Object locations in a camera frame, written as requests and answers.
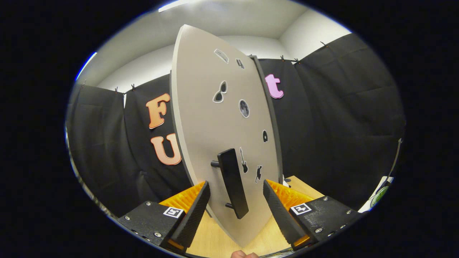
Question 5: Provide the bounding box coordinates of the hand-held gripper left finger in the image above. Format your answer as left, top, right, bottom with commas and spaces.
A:
118, 181, 211, 254

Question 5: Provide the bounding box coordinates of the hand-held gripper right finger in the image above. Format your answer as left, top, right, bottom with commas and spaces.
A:
263, 179, 363, 251

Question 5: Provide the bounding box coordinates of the black door handle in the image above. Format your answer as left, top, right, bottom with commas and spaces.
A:
210, 148, 249, 219

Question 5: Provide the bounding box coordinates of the dark grey shoe cabinet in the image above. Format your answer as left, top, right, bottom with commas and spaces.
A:
249, 56, 284, 185

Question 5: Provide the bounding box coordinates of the white desk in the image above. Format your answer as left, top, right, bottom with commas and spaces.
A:
359, 176, 395, 212

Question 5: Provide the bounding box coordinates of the black backdrop cloth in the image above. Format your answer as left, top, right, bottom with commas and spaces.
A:
66, 33, 406, 217

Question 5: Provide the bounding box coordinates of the green round object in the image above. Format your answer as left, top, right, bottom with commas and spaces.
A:
370, 186, 389, 207

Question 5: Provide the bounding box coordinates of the wide ceiling light panel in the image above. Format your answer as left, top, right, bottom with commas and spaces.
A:
158, 0, 201, 13

